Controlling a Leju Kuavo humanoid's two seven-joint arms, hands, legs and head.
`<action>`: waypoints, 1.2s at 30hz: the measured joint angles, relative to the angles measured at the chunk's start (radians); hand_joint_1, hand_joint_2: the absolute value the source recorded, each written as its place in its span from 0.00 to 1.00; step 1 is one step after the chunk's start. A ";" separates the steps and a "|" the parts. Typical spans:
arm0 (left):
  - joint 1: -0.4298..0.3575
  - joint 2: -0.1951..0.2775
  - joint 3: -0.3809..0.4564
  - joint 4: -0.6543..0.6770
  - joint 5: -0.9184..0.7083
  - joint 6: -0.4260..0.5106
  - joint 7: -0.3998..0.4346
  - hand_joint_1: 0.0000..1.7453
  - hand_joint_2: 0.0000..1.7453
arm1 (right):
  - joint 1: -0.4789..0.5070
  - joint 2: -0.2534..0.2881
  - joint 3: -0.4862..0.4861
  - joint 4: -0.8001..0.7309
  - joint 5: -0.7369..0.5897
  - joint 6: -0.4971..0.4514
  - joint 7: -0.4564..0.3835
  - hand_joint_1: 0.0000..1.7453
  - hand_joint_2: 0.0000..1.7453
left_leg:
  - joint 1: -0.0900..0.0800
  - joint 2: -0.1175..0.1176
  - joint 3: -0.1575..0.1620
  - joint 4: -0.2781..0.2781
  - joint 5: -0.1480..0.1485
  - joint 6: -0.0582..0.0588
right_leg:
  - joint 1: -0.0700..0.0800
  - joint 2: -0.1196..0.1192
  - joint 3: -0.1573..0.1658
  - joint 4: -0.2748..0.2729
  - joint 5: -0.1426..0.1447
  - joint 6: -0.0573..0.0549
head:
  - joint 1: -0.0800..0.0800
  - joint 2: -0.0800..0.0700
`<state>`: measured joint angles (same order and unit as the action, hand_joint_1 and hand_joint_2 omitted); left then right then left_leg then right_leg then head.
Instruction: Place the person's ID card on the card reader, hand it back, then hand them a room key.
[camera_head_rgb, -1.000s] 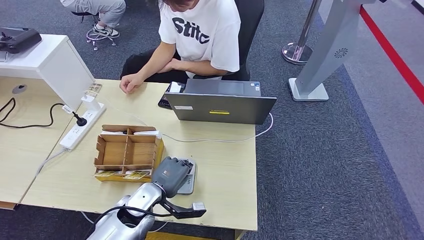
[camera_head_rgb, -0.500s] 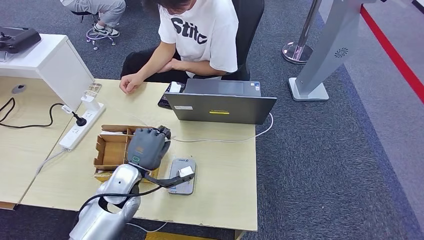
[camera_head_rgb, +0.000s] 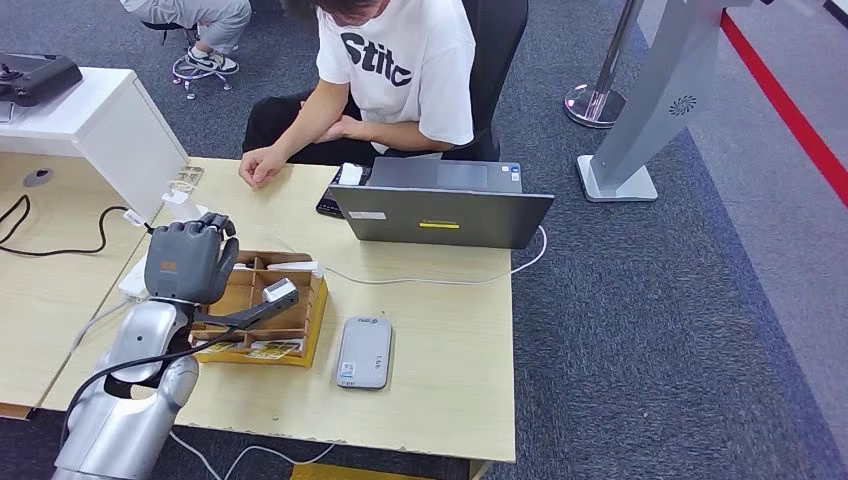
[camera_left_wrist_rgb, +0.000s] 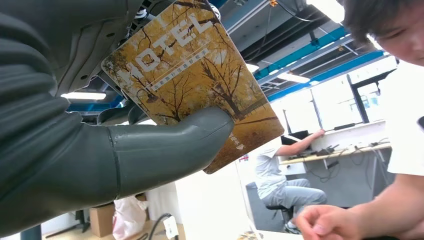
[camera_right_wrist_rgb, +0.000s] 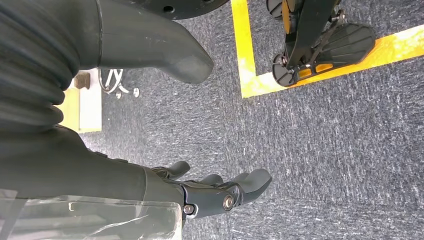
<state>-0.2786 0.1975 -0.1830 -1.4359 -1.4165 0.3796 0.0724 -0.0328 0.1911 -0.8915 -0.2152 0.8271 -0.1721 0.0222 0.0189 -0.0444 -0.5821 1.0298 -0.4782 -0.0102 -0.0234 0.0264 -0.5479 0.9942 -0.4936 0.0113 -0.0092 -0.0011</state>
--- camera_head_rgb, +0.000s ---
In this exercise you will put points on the grey laptop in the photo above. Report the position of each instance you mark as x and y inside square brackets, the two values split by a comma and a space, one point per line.
[437, 218]

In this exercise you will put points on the black controller device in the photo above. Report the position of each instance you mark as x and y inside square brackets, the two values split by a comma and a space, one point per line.
[40, 78]

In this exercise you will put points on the small white case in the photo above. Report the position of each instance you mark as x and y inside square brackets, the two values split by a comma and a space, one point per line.
[350, 174]

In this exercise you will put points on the chrome stanchion post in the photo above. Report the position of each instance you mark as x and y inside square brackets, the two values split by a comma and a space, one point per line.
[599, 102]

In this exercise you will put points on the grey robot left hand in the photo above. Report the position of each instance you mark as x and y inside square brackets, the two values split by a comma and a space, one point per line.
[182, 265]

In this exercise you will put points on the person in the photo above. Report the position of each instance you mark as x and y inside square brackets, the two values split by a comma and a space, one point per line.
[212, 16]
[397, 66]

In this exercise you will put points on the clear plastic item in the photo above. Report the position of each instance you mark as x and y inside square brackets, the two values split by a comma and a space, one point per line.
[191, 175]

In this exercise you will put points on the person's right hand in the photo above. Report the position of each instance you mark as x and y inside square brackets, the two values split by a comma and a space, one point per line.
[264, 166]

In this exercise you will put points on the grey kiosk stand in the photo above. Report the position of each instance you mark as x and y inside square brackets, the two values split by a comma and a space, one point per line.
[656, 86]

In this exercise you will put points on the black office chair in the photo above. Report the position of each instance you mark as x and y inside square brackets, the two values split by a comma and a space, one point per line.
[503, 40]

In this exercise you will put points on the yellow box under desk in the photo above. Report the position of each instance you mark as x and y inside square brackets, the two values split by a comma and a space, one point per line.
[344, 473]

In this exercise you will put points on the wooden card organizer box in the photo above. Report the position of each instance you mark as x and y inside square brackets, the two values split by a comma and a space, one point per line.
[311, 311]

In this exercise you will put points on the white power strip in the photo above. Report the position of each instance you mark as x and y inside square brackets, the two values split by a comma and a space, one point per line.
[134, 281]

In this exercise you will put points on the chrome stool base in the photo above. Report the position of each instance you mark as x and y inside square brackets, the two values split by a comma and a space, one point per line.
[192, 73]

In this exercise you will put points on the white charger plug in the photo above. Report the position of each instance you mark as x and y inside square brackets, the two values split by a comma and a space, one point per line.
[179, 202]

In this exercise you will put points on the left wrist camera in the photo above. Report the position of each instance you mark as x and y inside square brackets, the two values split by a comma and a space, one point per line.
[278, 291]

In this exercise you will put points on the person's left forearm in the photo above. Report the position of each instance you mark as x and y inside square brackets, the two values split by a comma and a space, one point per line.
[404, 138]

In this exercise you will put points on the person's left hand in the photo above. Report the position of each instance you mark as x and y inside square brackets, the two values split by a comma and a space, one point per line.
[339, 129]

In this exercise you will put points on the black smartphone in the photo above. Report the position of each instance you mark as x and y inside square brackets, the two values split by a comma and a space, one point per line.
[329, 201]

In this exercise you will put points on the person's right forearm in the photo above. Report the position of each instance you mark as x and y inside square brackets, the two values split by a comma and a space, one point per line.
[308, 122]

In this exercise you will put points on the grey desk grommet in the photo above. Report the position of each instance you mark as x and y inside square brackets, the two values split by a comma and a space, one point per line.
[38, 177]

